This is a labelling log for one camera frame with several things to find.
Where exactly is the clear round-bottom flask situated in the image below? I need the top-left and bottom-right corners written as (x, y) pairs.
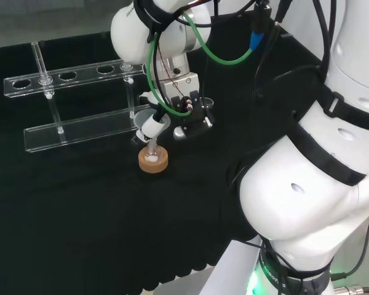
top-left (142, 138), bottom-right (161, 164)

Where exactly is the clear acrylic funnel stand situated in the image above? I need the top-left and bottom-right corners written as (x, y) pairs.
top-left (2, 41), bottom-right (153, 154)

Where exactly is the black bench cloth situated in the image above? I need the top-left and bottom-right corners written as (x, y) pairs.
top-left (0, 10), bottom-right (325, 285)

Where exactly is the grey metal mounting plate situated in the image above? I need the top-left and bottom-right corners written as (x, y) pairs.
top-left (162, 238), bottom-right (265, 295)

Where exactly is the clear plastic funnel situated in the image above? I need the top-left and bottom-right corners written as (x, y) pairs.
top-left (133, 109), bottom-right (172, 152)

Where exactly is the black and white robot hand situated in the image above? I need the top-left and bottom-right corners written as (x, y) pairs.
top-left (136, 73), bottom-right (216, 144)

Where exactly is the brown cork ring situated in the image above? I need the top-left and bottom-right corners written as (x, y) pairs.
top-left (138, 146), bottom-right (169, 175)

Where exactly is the green cable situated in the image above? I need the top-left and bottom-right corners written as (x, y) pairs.
top-left (146, 12), bottom-right (255, 118)

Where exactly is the black cable with blue plug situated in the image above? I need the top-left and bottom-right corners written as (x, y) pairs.
top-left (250, 0), bottom-right (273, 101)

